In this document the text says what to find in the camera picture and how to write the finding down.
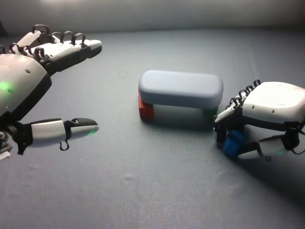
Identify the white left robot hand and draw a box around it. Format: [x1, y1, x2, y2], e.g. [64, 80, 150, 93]
[0, 23, 103, 156]

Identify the lavender glasses case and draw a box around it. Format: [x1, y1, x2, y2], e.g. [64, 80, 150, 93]
[138, 70, 224, 109]

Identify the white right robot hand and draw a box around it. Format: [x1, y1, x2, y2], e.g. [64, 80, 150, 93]
[213, 80, 305, 161]

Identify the red rectangular block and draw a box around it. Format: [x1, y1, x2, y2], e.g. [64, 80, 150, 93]
[138, 93, 155, 121]

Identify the white backdrop curtain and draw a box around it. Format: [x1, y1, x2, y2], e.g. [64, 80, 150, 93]
[0, 0, 305, 34]

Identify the blue hexagonal block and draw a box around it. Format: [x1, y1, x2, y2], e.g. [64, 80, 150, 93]
[223, 130, 245, 159]

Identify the green rectangular block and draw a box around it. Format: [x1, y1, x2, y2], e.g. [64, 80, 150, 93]
[203, 107, 219, 118]

